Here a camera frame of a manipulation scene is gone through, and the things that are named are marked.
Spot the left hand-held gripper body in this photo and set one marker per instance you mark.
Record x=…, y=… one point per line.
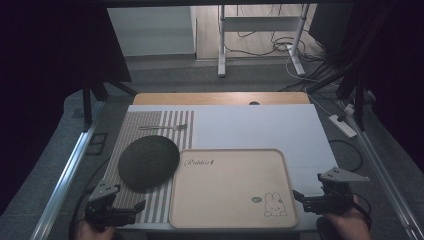
x=101, y=200

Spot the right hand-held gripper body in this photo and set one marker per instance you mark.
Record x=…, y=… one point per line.
x=336, y=191

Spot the person's left hand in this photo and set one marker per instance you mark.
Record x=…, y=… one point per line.
x=93, y=233

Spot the person's right hand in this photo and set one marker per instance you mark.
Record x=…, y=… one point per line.
x=350, y=226

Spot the grey striped placemat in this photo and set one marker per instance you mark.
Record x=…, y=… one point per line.
x=146, y=206

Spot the dark round plate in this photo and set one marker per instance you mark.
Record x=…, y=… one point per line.
x=148, y=163

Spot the white power strip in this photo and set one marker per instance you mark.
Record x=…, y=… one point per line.
x=342, y=126

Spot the beige tray with rabbit print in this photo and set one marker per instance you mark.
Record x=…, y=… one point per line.
x=233, y=190

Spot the white board sheet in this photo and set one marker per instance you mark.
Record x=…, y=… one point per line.
x=260, y=130

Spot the silver fork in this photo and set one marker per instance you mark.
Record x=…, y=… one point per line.
x=166, y=127

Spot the black stand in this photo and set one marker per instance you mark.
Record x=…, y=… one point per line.
x=358, y=96
x=91, y=100

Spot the wooden table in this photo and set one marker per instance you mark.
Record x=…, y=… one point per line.
x=220, y=98

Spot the white cabinet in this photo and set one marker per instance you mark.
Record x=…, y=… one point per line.
x=153, y=31

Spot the white metal stand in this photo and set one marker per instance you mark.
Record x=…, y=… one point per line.
x=260, y=23

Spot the aluminium rail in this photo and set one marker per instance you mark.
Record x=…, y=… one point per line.
x=63, y=181
x=383, y=176

